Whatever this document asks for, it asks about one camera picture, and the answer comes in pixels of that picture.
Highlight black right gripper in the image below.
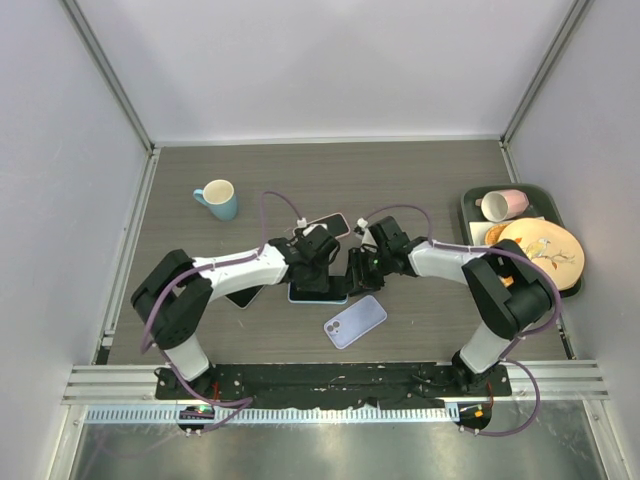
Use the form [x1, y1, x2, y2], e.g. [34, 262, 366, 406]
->
[340, 247, 393, 297]

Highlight pink phone case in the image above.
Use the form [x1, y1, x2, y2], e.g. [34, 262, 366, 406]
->
[293, 212, 350, 239]

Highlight light blue phone case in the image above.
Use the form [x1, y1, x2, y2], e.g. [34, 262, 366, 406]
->
[287, 279, 350, 306]

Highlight silver edged black smartphone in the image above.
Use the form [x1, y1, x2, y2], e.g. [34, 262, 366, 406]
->
[226, 285, 265, 309]

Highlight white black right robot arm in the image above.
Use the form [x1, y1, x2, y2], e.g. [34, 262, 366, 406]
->
[347, 216, 561, 395]

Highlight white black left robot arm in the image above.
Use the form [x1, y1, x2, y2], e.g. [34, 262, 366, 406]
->
[131, 225, 340, 399]

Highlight lavender phone case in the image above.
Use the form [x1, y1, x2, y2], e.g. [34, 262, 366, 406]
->
[323, 295, 388, 350]

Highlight blue ceramic mug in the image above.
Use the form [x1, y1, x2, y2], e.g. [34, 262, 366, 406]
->
[193, 179, 238, 221]

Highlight woven orange plate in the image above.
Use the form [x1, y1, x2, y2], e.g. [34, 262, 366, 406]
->
[484, 224, 507, 246]

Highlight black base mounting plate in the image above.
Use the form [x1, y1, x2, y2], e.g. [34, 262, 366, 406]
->
[154, 362, 512, 410]

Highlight pink white mug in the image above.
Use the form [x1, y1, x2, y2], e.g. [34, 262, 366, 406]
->
[475, 189, 530, 223]

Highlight dark green tray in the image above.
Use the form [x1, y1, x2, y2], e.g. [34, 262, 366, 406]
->
[459, 183, 585, 298]

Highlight yellow bird plate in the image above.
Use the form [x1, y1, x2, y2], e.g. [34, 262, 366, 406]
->
[499, 218, 585, 291]

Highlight perforated white cable tray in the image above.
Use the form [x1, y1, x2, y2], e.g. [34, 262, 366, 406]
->
[85, 403, 459, 425]

